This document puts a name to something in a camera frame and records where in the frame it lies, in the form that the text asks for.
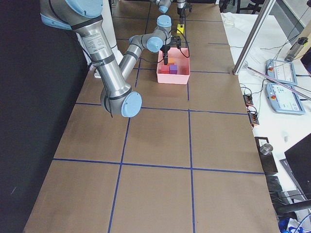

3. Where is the yellow foam block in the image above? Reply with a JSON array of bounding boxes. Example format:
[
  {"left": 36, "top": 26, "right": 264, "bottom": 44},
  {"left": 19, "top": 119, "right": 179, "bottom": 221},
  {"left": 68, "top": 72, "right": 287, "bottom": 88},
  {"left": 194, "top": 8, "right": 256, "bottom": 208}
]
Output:
[{"left": 176, "top": 23, "right": 184, "bottom": 34}]

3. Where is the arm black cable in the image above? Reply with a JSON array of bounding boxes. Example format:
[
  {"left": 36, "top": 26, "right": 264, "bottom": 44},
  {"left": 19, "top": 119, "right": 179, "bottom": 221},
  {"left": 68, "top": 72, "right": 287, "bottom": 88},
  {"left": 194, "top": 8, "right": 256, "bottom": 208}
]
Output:
[{"left": 139, "top": 31, "right": 190, "bottom": 64}]

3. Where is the purple foam block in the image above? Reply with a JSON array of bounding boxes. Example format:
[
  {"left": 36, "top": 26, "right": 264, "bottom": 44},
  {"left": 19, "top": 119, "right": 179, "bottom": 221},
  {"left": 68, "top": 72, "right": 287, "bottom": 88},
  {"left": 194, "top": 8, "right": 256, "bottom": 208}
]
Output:
[{"left": 170, "top": 65, "right": 178, "bottom": 74}]

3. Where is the teach pendant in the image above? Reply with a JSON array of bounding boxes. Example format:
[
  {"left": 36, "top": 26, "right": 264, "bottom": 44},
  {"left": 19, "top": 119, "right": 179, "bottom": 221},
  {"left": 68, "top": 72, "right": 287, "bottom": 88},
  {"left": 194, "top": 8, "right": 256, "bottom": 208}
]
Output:
[
  {"left": 266, "top": 59, "right": 297, "bottom": 85},
  {"left": 266, "top": 83, "right": 306, "bottom": 115}
]

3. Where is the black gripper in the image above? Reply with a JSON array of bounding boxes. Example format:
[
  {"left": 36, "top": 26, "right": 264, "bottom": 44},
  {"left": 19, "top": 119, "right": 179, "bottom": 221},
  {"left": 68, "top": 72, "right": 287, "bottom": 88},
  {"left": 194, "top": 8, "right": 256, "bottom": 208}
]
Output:
[
  {"left": 176, "top": 0, "right": 192, "bottom": 25},
  {"left": 161, "top": 36, "right": 181, "bottom": 65}
]

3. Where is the near teach pendant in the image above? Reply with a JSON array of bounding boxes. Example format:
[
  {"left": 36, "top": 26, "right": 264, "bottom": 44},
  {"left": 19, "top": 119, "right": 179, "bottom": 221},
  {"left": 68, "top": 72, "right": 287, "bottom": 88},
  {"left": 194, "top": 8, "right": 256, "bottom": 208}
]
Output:
[{"left": 266, "top": 83, "right": 306, "bottom": 115}]

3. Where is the far teach pendant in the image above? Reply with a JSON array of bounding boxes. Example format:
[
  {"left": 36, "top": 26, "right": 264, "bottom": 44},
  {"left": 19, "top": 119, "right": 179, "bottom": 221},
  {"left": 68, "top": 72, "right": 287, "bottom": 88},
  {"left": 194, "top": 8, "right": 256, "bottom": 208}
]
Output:
[{"left": 266, "top": 59, "right": 297, "bottom": 85}]

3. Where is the pink plastic bin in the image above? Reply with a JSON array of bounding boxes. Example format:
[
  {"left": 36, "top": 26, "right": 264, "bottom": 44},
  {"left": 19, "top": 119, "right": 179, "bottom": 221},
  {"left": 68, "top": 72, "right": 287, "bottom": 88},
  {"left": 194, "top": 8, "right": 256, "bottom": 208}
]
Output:
[{"left": 156, "top": 48, "right": 190, "bottom": 84}]

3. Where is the black monitor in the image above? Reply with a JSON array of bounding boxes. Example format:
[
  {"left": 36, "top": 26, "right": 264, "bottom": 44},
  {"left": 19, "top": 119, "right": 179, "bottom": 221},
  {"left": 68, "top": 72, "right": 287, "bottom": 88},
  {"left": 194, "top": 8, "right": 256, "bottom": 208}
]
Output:
[{"left": 285, "top": 134, "right": 311, "bottom": 194}]

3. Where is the grey water bottle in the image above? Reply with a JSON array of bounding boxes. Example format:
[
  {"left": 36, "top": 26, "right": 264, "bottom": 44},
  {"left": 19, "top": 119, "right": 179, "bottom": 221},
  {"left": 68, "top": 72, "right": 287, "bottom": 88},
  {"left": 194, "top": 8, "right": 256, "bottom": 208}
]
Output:
[{"left": 284, "top": 37, "right": 308, "bottom": 62}]

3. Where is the red foam block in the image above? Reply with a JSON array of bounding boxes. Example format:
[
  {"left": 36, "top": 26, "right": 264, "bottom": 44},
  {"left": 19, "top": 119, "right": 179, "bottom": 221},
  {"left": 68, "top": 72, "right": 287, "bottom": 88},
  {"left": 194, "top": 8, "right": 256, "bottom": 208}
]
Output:
[{"left": 160, "top": 65, "right": 170, "bottom": 74}]

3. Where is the aluminium frame post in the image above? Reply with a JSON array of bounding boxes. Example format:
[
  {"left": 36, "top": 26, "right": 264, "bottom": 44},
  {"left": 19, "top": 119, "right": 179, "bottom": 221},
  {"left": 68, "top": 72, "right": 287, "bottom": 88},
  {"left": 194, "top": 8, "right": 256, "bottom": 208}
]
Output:
[{"left": 232, "top": 0, "right": 276, "bottom": 75}]

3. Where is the orange foam block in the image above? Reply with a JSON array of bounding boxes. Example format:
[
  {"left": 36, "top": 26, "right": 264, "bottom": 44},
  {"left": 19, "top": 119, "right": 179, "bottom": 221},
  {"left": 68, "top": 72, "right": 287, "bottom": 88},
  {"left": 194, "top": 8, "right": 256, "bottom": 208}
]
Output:
[{"left": 168, "top": 57, "right": 175, "bottom": 65}]

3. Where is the orange connector board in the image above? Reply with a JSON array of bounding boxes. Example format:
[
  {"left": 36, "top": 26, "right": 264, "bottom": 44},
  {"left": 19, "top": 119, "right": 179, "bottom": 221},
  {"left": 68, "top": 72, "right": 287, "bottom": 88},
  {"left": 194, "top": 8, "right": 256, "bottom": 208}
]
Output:
[{"left": 243, "top": 94, "right": 259, "bottom": 128}]

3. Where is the reacher grabber tool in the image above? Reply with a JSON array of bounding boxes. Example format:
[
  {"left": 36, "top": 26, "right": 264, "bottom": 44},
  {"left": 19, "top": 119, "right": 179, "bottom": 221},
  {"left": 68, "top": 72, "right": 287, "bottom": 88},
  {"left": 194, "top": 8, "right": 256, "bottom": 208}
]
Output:
[{"left": 242, "top": 65, "right": 311, "bottom": 100}]

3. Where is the metal cylinder cup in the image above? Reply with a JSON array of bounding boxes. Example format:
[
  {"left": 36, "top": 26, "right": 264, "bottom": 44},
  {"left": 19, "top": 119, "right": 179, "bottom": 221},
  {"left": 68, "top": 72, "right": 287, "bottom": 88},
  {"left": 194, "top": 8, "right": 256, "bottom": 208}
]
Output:
[{"left": 259, "top": 143, "right": 273, "bottom": 155}]

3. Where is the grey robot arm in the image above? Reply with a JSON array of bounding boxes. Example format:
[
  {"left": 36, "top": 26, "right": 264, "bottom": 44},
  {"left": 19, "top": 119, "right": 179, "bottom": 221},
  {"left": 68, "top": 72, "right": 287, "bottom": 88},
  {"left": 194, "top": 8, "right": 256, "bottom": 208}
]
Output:
[
  {"left": 150, "top": 0, "right": 192, "bottom": 25},
  {"left": 40, "top": 0, "right": 172, "bottom": 117}
]

